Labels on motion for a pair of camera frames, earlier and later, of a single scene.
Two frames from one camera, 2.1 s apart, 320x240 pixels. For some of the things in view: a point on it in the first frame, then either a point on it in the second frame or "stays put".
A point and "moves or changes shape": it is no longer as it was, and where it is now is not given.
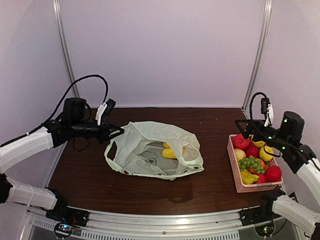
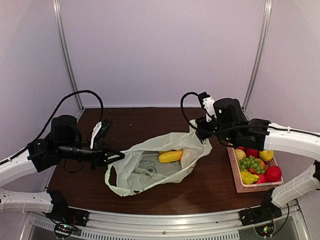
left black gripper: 104,134 → 98,156
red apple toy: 252,151 stays put
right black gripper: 256,125 → 203,135
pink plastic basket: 249,188 stays put
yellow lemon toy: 264,155 stays put
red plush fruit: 273,174 stays put
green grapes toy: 251,162 stays put
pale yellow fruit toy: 240,154 stays put
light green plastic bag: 154,149 moves or changes shape
